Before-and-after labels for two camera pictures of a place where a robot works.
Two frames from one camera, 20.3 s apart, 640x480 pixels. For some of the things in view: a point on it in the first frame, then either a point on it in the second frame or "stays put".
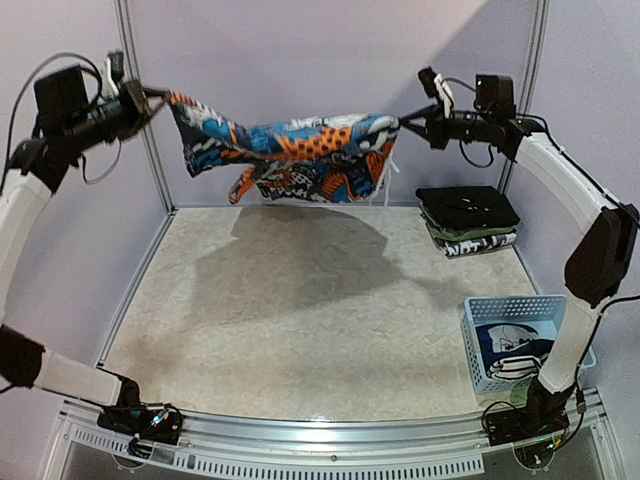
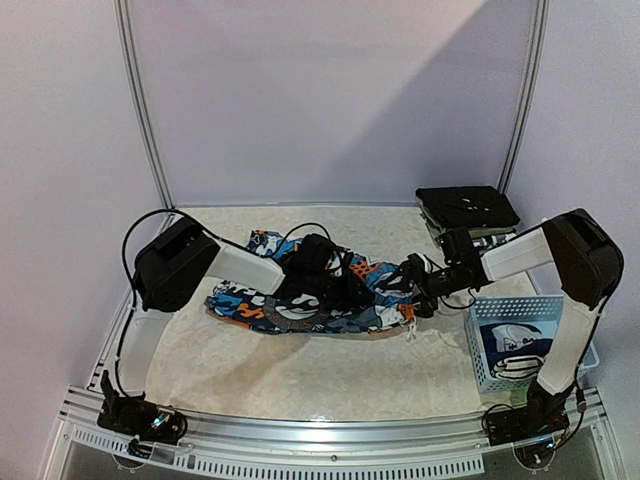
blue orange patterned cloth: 333,157 → 389,309
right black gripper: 435,126 → 417,279
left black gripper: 137,102 → 349,294
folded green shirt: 449,236 stays put
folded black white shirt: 461,247 stays put
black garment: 466,207 stays put
